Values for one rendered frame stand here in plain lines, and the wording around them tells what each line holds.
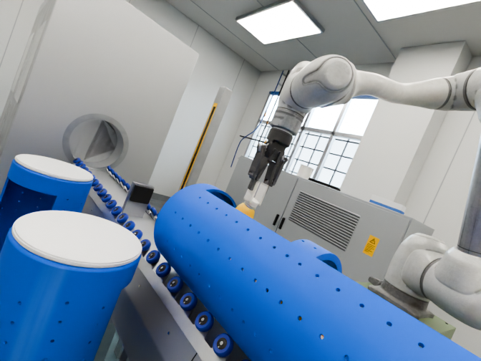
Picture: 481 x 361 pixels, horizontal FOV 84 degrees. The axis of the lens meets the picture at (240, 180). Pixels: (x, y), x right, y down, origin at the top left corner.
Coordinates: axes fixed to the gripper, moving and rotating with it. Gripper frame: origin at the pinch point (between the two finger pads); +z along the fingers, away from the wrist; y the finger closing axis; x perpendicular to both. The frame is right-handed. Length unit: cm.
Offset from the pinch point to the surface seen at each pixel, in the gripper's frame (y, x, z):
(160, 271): 16.4, -7.3, 31.5
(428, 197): -282, -18, -55
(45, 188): 40, -61, 30
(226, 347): 15.8, 23.4, 30.6
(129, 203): 9, -59, 29
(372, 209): -155, -21, -15
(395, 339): 16, 48, 8
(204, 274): 19.3, 12.4, 20.4
